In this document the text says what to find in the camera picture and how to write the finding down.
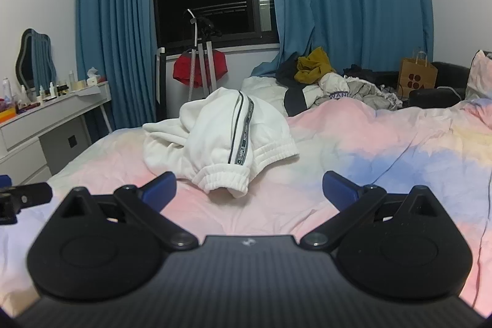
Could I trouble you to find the dark navy garment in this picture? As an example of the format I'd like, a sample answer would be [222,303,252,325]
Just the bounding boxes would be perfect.
[276,59,309,117]

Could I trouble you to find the black sofa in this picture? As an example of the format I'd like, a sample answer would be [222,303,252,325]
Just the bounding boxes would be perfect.
[343,61,472,109]

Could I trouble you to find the orange box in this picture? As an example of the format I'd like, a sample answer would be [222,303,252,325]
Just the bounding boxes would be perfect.
[0,108,18,126]

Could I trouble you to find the brown paper bag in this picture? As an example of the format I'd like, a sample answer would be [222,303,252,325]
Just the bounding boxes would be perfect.
[397,50,439,98]

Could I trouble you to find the pile of clothes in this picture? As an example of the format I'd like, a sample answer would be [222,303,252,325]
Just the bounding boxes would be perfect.
[302,72,403,112]

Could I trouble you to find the pastel pillow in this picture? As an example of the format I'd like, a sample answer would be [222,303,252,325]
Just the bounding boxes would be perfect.
[465,49,492,103]

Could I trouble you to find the white tissue box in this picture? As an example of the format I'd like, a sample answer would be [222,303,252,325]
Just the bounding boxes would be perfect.
[85,67,102,87]

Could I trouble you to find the white dressing table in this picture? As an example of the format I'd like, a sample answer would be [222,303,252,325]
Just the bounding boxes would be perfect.
[0,80,114,186]

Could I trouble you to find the row of cosmetic bottles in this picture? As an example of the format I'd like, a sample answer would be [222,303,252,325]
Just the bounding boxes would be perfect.
[0,70,84,110]

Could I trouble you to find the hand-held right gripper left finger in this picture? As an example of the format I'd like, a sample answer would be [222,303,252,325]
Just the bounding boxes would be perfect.
[61,170,200,252]

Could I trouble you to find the garment steamer stand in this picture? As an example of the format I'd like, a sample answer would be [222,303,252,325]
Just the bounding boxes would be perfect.
[184,8,224,99]

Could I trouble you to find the wavy black framed mirror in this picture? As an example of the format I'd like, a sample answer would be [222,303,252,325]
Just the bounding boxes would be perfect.
[15,28,58,87]

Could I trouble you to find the white pants with striped tape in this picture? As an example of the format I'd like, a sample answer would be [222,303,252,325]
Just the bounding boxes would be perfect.
[142,87,300,199]

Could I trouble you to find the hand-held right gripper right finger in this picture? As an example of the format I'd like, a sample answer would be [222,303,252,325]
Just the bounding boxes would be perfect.
[300,170,439,252]

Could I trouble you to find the mustard yellow garment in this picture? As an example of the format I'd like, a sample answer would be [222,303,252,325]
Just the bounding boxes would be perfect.
[295,46,337,85]

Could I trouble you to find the red cloth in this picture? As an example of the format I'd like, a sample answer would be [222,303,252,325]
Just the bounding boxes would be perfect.
[173,49,228,90]

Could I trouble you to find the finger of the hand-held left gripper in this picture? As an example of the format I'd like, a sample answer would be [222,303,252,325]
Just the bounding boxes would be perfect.
[0,174,54,225]

